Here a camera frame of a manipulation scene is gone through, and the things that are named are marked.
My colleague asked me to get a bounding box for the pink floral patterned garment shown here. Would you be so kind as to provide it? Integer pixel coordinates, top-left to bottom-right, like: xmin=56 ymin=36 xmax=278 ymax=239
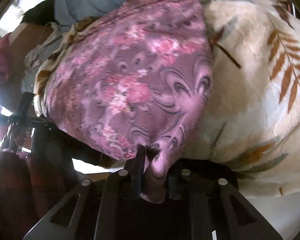
xmin=40 ymin=0 xmax=212 ymax=203

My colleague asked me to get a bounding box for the cream leaf-print blanket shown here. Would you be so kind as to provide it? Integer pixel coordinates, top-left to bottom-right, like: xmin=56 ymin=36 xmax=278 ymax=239
xmin=34 ymin=0 xmax=300 ymax=197

